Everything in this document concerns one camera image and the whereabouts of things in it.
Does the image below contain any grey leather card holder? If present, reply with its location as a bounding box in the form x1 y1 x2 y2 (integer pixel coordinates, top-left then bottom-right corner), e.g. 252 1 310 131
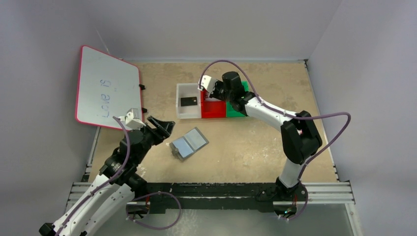
169 127 209 161

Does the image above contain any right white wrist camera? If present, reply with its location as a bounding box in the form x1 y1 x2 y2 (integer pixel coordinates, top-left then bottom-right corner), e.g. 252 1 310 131
197 75 218 93

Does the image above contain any white plastic bin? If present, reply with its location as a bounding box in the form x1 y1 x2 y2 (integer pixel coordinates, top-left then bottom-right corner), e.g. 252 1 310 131
176 83 202 119

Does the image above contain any aluminium frame rail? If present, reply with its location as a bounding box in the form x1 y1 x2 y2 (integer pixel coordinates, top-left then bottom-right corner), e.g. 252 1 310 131
66 182 356 206

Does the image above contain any green plastic bin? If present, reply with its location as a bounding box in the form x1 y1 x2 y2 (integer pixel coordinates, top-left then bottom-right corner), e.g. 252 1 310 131
226 81 249 118

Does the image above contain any white board with pink frame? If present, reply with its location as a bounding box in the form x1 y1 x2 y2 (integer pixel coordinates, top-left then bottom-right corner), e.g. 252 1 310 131
75 45 143 130

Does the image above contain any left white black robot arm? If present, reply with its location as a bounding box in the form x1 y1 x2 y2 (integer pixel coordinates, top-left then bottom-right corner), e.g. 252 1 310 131
39 112 175 236

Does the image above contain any black credit card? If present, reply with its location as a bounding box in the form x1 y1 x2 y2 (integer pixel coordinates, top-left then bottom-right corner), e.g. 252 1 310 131
180 96 198 107

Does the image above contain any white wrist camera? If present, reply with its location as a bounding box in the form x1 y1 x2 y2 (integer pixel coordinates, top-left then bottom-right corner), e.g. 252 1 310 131
197 75 218 93
118 108 146 130

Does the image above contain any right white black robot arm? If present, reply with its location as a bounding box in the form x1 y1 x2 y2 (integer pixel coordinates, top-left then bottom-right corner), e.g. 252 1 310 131
200 71 323 191

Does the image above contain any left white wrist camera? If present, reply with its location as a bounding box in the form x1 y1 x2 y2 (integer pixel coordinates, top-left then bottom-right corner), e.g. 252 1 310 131
118 108 146 130

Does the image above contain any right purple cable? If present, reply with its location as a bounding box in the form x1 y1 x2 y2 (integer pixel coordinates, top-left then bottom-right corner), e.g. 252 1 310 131
198 59 352 181

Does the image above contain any red plastic bin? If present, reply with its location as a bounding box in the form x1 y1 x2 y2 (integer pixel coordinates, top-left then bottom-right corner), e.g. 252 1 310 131
200 91 226 118

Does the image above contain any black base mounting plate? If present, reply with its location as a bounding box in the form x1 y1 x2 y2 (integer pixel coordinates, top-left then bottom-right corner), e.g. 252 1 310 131
128 182 308 215

